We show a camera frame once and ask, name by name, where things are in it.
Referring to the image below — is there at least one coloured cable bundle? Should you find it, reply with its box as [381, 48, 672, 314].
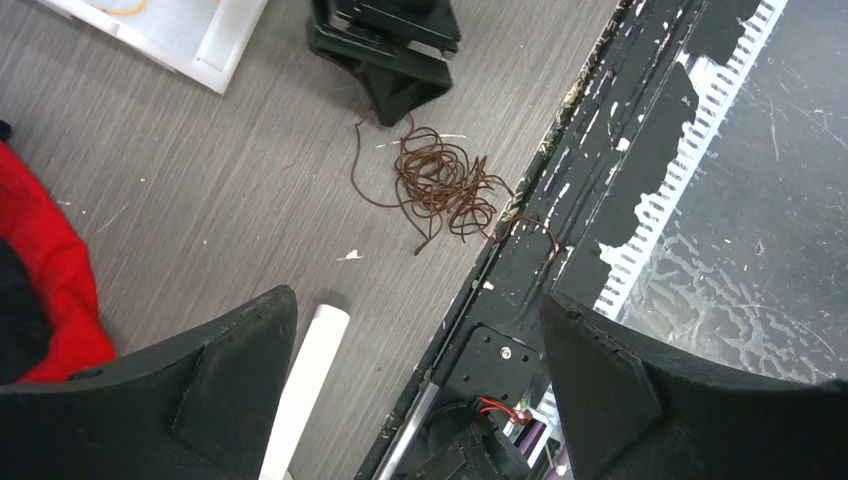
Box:
[349, 115, 561, 265]

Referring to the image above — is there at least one yellow cable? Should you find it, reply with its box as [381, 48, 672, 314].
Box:
[99, 0, 150, 17]

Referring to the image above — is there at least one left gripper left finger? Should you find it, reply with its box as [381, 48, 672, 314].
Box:
[1, 285, 298, 479]

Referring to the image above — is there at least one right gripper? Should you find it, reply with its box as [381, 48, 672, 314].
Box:
[307, 1, 461, 127]

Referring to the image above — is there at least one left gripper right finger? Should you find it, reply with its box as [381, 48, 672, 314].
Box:
[539, 294, 847, 479]

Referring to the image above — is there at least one metal clothes rack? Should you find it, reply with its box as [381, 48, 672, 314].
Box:
[259, 304, 350, 480]

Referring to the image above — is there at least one white plastic bin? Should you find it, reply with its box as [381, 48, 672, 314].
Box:
[41, 0, 267, 94]

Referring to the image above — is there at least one black shirt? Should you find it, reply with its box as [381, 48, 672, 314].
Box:
[1, 240, 52, 385]

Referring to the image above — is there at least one red shirt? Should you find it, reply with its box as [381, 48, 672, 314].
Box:
[1, 144, 116, 382]

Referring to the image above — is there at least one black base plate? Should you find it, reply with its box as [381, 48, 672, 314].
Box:
[354, 0, 790, 480]

